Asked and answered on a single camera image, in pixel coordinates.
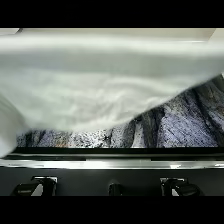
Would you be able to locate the white garment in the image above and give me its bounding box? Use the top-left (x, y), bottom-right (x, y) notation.
top-left (0, 32), bottom-right (224, 158)

